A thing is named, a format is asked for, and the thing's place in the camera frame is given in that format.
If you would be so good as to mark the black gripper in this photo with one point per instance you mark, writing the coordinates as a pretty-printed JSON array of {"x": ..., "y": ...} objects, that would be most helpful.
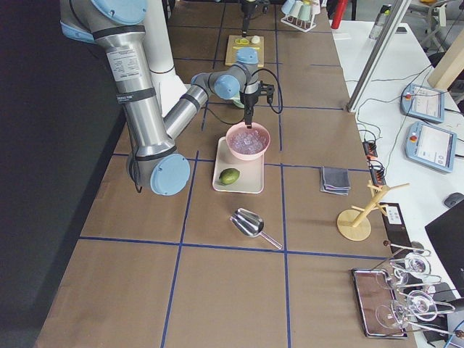
[{"x": 249, "y": 98}]

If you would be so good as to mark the clear ice cubes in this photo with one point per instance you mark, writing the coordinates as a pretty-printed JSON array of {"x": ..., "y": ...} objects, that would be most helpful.
[{"x": 248, "y": 142}]

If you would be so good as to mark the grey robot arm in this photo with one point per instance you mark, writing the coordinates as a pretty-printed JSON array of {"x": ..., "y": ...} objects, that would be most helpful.
[{"x": 158, "y": 106}]

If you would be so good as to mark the mint green bowl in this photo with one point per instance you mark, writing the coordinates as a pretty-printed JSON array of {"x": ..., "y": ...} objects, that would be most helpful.
[{"x": 237, "y": 103}]

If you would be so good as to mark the pink bowl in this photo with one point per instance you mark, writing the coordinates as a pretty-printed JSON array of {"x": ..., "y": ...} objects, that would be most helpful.
[{"x": 241, "y": 127}]

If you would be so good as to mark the stainless steel ice scoop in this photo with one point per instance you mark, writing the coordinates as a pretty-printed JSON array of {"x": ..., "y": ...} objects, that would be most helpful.
[{"x": 252, "y": 225}]

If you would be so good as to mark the yellow plastic knife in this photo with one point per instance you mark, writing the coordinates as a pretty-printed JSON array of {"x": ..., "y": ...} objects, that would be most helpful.
[{"x": 237, "y": 48}]

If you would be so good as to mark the bamboo cutting board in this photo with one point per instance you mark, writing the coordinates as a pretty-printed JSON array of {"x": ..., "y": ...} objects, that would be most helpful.
[{"x": 230, "y": 56}]

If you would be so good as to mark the beige plastic tray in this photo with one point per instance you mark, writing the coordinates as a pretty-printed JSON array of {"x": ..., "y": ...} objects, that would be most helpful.
[{"x": 251, "y": 176}]

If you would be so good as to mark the green lime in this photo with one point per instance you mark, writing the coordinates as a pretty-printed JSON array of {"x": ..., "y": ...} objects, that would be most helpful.
[{"x": 229, "y": 176}]

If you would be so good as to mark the white steamed bun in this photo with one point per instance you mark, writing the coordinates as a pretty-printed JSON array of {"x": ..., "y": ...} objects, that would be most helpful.
[{"x": 255, "y": 40}]

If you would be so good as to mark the pastel cups on rack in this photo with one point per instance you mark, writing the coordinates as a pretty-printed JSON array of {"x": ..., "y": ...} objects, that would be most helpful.
[{"x": 300, "y": 15}]

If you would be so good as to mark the folded grey cloth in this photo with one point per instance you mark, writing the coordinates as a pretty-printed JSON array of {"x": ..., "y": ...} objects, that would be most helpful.
[{"x": 334, "y": 180}]

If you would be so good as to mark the wooden mug tree stand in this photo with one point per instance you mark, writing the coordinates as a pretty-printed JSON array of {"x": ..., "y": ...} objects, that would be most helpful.
[{"x": 353, "y": 223}]

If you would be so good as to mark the upper teach pendant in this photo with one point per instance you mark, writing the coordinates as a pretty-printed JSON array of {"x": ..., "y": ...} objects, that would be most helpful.
[{"x": 424, "y": 103}]

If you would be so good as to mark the teach pendant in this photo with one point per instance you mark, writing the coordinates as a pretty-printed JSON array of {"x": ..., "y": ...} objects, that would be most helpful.
[
  {"x": 431, "y": 146},
  {"x": 424, "y": 103}
]

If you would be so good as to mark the lower teach pendant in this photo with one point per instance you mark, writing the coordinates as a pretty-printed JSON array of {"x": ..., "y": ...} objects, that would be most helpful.
[{"x": 431, "y": 146}]

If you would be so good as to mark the wine glass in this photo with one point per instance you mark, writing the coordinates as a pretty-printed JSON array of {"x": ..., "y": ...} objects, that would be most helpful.
[{"x": 413, "y": 270}]

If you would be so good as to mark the black framed metal tray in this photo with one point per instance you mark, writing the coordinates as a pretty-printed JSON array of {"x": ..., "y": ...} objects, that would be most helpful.
[{"x": 371, "y": 292}]

